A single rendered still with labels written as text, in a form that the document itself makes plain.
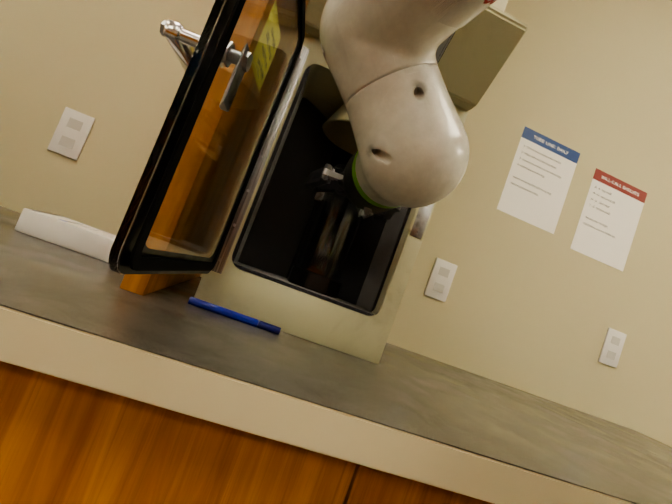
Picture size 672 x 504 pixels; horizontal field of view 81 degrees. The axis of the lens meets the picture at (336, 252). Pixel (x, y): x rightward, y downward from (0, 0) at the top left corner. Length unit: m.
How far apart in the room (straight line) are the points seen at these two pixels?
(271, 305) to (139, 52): 0.80
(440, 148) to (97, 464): 0.40
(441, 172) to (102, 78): 0.98
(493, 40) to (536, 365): 0.98
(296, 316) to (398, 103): 0.39
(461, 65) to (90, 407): 0.67
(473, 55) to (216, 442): 0.64
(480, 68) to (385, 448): 0.58
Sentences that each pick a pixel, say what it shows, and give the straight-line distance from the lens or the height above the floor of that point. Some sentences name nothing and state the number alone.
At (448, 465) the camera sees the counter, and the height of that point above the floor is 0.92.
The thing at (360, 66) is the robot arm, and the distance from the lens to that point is 0.40.
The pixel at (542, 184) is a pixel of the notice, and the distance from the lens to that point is 1.38.
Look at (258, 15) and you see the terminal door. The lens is 0.46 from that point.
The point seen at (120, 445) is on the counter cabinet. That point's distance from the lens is 0.42.
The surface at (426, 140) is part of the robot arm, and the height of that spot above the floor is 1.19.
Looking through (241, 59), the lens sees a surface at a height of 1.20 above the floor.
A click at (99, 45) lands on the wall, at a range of 1.25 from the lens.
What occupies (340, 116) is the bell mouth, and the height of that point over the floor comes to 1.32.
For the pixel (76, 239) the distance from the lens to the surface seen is 0.79.
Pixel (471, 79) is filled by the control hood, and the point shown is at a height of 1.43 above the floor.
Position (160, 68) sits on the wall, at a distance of 1.20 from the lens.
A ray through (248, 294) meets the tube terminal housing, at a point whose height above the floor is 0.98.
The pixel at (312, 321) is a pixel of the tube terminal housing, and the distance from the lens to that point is 0.65.
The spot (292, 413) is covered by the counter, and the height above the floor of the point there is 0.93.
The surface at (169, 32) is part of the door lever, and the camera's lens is 0.41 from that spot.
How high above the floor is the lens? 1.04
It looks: 4 degrees up
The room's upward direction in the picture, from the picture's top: 20 degrees clockwise
